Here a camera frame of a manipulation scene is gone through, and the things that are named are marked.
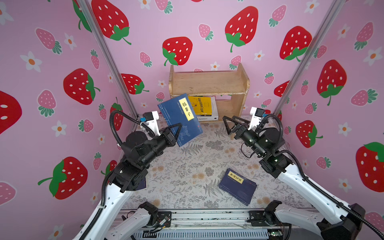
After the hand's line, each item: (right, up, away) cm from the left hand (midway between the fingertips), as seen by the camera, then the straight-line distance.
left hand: (182, 124), depth 56 cm
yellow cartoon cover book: (+8, +13, +33) cm, 37 cm away
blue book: (+30, -35, +27) cm, 54 cm away
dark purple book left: (-26, -34, +28) cm, 51 cm away
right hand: (+18, +3, +5) cm, 19 cm away
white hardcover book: (+16, +8, +33) cm, 38 cm away
